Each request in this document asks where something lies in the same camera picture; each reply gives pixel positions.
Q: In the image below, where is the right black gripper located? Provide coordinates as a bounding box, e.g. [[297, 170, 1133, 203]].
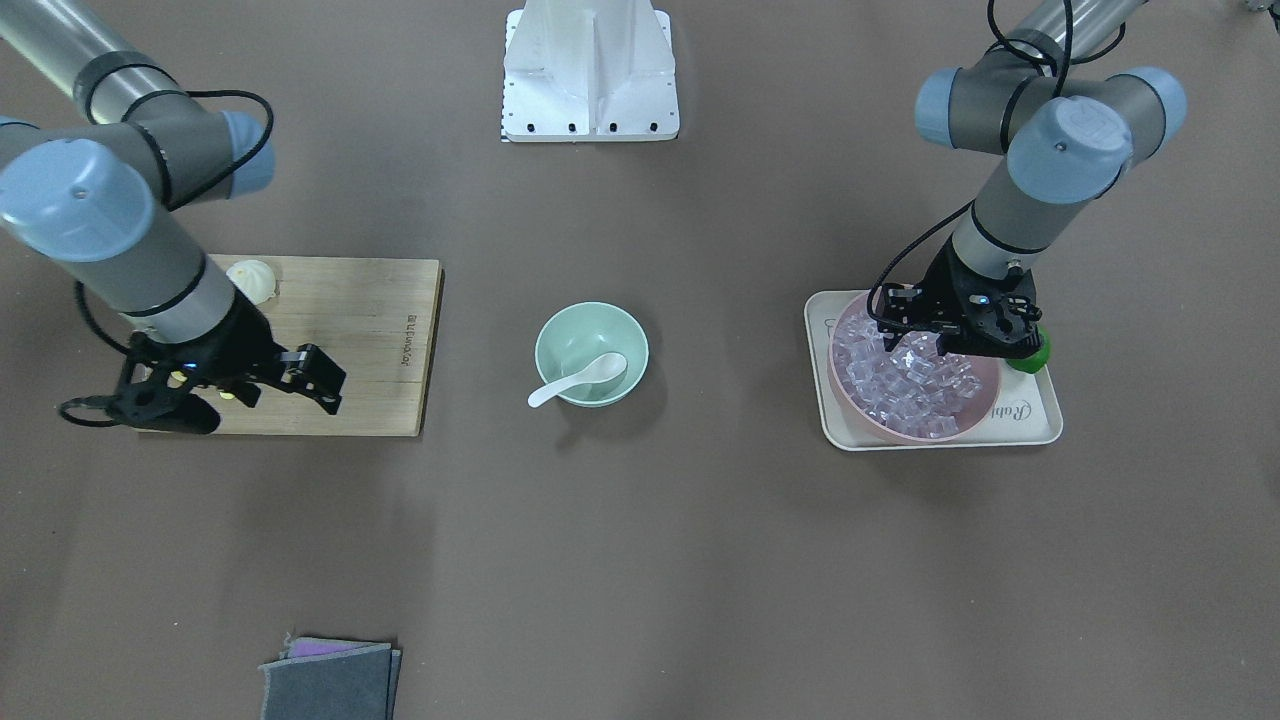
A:
[[125, 295, 347, 415]]

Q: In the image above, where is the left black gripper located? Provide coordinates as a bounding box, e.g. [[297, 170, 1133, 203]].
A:
[[878, 240, 1036, 357]]

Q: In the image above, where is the white ceramic spoon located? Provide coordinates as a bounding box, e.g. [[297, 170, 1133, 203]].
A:
[[527, 352, 628, 407]]

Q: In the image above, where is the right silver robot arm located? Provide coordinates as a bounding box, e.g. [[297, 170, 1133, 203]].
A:
[[1, 1, 346, 434]]

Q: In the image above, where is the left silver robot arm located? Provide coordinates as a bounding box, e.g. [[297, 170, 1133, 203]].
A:
[[867, 1, 1188, 359]]

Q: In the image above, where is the clear ice cubes pile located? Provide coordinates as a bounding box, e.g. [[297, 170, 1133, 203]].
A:
[[835, 305, 983, 439]]

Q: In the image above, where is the pink bowl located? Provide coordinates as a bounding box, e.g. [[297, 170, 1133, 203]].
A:
[[827, 284, 1004, 446]]

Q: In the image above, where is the mint green bowl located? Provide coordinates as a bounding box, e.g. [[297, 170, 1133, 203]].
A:
[[534, 301, 650, 407]]

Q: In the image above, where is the bamboo cutting board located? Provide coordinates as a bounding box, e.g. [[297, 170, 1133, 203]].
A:
[[195, 255, 443, 437]]

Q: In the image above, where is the green lime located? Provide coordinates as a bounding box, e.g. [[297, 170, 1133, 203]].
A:
[[1005, 325, 1052, 375]]

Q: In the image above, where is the beige plastic tray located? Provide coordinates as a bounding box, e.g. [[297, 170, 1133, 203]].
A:
[[803, 290, 1062, 452]]

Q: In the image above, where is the grey folded cloth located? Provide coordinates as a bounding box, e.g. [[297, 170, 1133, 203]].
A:
[[259, 635, 402, 719]]

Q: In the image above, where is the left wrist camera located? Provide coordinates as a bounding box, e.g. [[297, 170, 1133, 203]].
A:
[[937, 293, 1050, 361]]

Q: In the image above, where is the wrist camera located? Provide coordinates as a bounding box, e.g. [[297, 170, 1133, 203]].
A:
[[937, 293, 1050, 361], [58, 357, 221, 436]]

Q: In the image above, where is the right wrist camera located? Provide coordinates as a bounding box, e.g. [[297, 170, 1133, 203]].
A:
[[58, 357, 221, 436]]

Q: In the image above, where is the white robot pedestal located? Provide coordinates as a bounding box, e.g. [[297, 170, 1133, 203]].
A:
[[500, 1, 681, 143]]

